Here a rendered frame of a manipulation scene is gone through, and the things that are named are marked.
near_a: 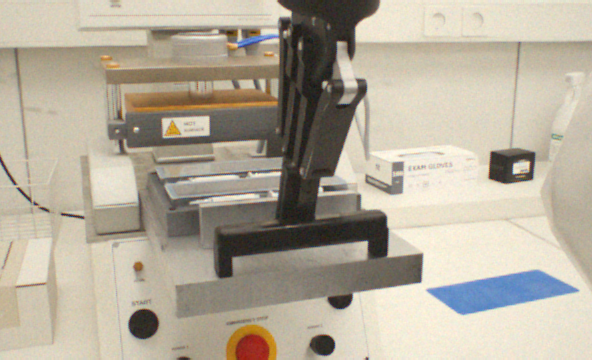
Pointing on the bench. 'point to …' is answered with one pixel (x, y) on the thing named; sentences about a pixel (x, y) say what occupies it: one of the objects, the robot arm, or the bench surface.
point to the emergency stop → (252, 348)
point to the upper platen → (197, 98)
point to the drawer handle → (299, 235)
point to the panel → (131, 276)
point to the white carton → (421, 169)
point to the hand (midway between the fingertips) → (297, 195)
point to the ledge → (458, 201)
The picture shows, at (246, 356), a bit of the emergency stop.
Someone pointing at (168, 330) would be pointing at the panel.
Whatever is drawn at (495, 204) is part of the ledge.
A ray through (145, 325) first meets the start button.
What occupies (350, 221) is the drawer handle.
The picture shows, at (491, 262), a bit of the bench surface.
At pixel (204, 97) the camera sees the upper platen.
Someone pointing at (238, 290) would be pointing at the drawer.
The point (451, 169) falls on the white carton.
